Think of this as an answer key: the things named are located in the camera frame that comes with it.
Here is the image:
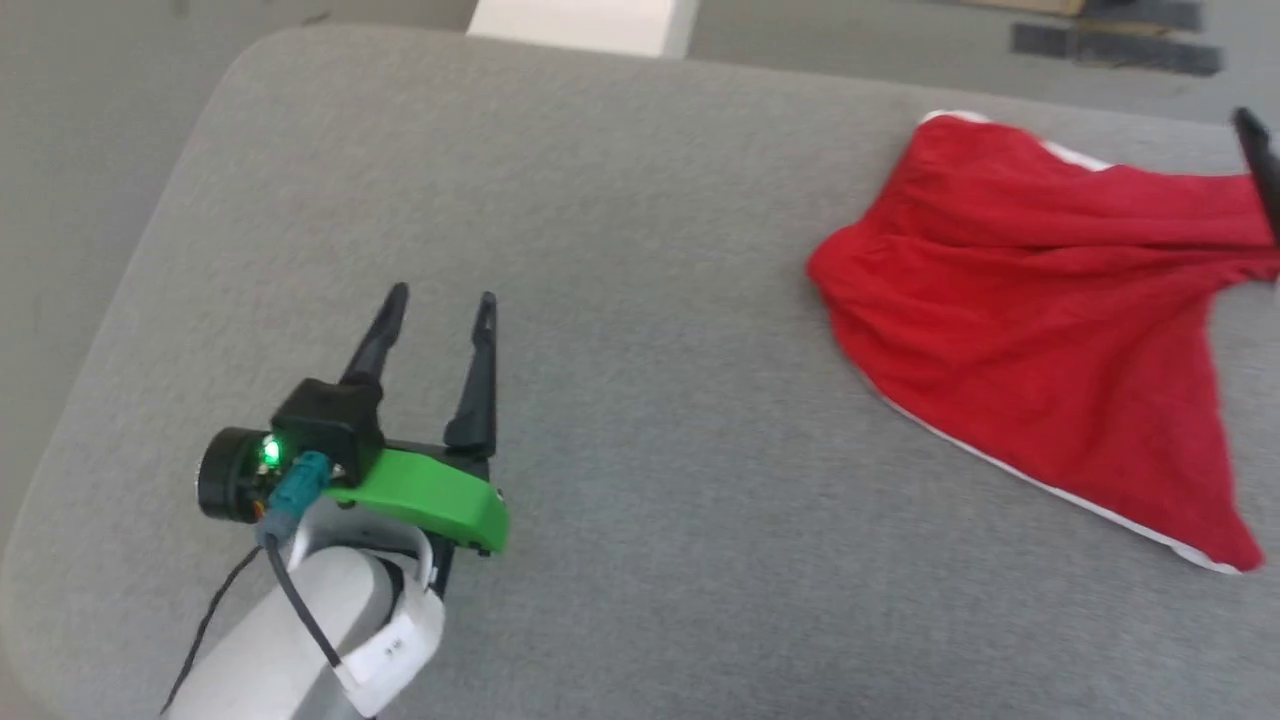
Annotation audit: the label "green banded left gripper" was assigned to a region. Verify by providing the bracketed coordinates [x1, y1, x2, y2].
[196, 282, 510, 557]

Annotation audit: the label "thin black cable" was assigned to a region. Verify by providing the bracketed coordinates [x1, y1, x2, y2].
[158, 545, 263, 717]

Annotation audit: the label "black cable with teal connector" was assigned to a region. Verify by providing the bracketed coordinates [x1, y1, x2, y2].
[255, 452, 346, 669]

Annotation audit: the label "white box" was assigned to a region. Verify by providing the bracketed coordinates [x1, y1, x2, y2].
[466, 0, 700, 60]

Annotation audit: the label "red shorts with white trim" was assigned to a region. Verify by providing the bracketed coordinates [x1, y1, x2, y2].
[805, 110, 1280, 575]

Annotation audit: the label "grey fabric sofa cushion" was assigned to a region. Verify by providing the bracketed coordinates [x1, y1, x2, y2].
[0, 25, 1280, 720]

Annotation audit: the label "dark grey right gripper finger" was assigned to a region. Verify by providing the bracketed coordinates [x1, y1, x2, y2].
[1233, 107, 1280, 247]

